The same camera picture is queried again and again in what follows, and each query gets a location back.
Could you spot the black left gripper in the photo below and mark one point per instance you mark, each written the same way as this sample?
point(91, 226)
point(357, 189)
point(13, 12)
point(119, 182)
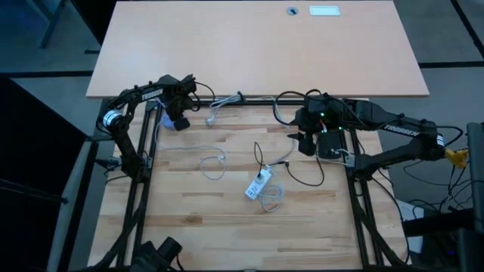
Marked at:
point(177, 94)

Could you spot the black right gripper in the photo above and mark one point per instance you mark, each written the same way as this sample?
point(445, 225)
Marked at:
point(321, 113)

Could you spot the white power strip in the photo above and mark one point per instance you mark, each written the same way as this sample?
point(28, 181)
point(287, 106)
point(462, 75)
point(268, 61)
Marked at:
point(258, 185)

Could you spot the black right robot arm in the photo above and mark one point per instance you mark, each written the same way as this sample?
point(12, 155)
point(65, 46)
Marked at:
point(401, 128)

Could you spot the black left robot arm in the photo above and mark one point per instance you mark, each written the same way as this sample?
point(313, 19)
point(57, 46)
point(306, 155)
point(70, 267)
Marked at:
point(151, 94)

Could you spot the purple round power hub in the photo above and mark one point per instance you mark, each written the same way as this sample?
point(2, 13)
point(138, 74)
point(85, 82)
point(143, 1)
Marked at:
point(166, 122)

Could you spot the black power strip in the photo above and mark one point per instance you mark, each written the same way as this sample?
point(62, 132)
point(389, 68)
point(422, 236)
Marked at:
point(328, 145)

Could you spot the beige desk top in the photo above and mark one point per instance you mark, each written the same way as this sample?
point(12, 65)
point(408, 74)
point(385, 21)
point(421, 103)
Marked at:
point(257, 49)

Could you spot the white paper sheet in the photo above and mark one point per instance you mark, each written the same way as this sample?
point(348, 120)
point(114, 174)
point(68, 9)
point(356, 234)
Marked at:
point(410, 211)

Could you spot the black device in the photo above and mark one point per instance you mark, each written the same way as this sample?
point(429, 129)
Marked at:
point(159, 253)

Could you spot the grey desk grommet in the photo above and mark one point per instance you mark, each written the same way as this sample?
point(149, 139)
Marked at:
point(292, 10)

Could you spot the white desk panel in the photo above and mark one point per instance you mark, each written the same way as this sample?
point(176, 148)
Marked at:
point(324, 10)

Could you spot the black partition curtain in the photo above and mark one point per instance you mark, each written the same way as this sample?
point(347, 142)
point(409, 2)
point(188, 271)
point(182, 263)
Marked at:
point(34, 170)
point(87, 15)

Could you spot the yellow connector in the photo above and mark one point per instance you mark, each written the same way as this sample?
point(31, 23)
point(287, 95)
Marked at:
point(455, 158)

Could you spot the black equipment rack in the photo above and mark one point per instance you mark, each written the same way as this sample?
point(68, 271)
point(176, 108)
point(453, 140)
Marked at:
point(446, 234)

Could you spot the blue grey table leg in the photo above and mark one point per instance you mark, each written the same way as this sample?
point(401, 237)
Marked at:
point(51, 22)

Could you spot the black table frame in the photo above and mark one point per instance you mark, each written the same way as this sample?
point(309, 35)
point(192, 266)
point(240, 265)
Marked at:
point(137, 211)

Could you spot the grey post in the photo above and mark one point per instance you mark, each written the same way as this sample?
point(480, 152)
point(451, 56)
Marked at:
point(475, 170)

